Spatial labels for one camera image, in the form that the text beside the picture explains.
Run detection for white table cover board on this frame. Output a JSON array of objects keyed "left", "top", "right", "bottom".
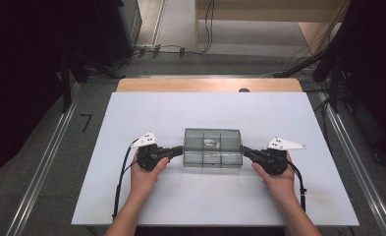
[{"left": 71, "top": 91, "right": 360, "bottom": 227}]

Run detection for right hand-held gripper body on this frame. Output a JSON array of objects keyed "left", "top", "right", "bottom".
[{"left": 253, "top": 137, "right": 306, "bottom": 176}]

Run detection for light wooden shelf unit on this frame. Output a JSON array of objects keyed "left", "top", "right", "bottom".
[{"left": 194, "top": 0, "right": 351, "bottom": 55}]

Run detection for hanging black cable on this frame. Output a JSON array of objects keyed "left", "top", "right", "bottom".
[{"left": 201, "top": 0, "right": 216, "bottom": 55}]

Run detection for black metal stand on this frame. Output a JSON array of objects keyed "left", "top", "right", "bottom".
[
  {"left": 57, "top": 48, "right": 126, "bottom": 114},
  {"left": 273, "top": 38, "right": 352, "bottom": 114}
]

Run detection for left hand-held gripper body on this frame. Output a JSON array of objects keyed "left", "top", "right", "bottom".
[{"left": 131, "top": 131, "right": 170, "bottom": 172}]

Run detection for right hand-held gripper cable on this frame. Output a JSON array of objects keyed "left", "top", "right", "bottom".
[{"left": 291, "top": 160, "right": 308, "bottom": 212}]

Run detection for dark cabinet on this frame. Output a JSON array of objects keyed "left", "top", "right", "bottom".
[{"left": 93, "top": 0, "right": 143, "bottom": 67}]

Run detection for metal floor rail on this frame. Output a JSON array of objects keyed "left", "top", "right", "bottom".
[
  {"left": 5, "top": 82, "right": 81, "bottom": 236},
  {"left": 316, "top": 91, "right": 386, "bottom": 236}
]

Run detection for person's left hand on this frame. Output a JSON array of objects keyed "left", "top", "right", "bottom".
[{"left": 130, "top": 153, "right": 170, "bottom": 198}]

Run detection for hand-held gripper cable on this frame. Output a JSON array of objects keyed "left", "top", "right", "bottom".
[
  {"left": 291, "top": 160, "right": 308, "bottom": 212},
  {"left": 111, "top": 139, "right": 139, "bottom": 221}
]

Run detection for left hand-held gripper cable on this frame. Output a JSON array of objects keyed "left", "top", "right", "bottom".
[{"left": 111, "top": 139, "right": 139, "bottom": 221}]

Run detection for clear plastic compartment box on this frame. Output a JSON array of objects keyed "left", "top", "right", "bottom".
[{"left": 183, "top": 128, "right": 244, "bottom": 169}]

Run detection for floor cables with plugs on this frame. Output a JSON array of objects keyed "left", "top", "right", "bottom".
[{"left": 128, "top": 43, "right": 201, "bottom": 61}]

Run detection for person's right hand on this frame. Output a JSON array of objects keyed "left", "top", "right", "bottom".
[{"left": 251, "top": 152, "right": 296, "bottom": 202}]

